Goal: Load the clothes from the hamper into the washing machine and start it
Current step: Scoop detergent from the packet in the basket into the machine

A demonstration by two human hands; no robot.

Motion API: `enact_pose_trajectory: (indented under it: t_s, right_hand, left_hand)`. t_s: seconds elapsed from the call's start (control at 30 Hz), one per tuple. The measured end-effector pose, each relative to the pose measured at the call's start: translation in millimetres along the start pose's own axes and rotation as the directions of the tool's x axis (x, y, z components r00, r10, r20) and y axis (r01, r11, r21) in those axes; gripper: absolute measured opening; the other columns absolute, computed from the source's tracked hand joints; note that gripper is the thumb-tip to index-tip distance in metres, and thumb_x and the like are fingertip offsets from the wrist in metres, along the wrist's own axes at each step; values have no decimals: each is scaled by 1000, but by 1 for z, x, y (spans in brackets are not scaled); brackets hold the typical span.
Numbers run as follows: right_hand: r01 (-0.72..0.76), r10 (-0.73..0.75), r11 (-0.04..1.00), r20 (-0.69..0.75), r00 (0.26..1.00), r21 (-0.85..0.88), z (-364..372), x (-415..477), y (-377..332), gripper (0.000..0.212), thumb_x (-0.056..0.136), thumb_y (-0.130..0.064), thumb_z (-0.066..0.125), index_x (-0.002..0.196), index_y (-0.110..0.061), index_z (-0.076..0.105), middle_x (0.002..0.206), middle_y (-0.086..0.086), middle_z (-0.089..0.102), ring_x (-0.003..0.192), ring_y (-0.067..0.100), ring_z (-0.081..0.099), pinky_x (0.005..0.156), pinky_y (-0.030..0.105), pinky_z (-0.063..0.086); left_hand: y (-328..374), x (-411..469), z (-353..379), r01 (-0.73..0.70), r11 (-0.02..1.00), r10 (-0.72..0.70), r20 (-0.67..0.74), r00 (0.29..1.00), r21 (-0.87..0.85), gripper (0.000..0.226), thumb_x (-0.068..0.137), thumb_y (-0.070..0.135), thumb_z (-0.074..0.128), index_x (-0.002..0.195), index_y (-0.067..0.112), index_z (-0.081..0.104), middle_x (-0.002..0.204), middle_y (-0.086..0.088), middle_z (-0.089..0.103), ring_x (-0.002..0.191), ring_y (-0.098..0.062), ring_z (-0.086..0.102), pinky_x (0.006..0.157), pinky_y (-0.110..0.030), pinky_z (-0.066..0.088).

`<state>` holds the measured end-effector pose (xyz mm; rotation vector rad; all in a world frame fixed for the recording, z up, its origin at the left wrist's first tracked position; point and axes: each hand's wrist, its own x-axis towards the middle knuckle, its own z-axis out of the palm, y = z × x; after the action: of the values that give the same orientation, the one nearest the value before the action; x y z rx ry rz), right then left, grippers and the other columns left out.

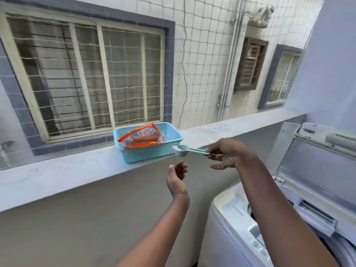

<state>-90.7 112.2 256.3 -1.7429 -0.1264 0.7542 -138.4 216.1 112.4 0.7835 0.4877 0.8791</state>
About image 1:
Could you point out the person's right hand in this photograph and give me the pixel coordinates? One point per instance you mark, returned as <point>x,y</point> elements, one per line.
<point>233,154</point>

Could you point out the person's left hand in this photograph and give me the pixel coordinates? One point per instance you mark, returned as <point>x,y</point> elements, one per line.
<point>176,183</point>

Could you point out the pale green detergent scoop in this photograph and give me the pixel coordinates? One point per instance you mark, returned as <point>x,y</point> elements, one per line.
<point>194,150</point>

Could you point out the orange detergent packet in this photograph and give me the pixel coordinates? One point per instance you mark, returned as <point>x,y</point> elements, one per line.
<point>144,139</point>

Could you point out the white top-load washing machine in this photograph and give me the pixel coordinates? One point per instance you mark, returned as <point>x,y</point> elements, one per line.
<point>228,236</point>

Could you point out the glass washing machine lid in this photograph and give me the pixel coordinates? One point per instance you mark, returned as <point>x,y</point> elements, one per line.
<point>314,169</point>

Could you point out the white detergent drawer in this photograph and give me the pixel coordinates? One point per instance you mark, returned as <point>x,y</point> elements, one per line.
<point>314,219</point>

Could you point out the person's right forearm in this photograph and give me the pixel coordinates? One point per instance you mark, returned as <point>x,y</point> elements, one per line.
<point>272,214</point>

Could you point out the person's left forearm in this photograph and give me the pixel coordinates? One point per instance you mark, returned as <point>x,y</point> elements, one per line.
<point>158,236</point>

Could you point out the white pipe elbow cluster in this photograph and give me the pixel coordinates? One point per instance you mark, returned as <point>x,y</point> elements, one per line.
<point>261,16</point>

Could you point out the turquoise plastic basket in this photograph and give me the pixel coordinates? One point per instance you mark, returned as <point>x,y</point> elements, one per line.
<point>150,155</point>

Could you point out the white drain pipes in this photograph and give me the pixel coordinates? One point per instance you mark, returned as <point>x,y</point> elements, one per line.
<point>230,66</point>

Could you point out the brown louvred window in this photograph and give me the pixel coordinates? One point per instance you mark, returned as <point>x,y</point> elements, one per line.
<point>250,63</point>

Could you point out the safety net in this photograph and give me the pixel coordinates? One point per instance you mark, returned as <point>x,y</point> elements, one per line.
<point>203,52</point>

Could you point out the large blue framed window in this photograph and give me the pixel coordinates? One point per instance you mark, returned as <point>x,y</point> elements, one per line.
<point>168,66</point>

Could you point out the grey wall fixture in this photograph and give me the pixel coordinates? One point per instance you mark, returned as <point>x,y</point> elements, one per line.
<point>5,145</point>

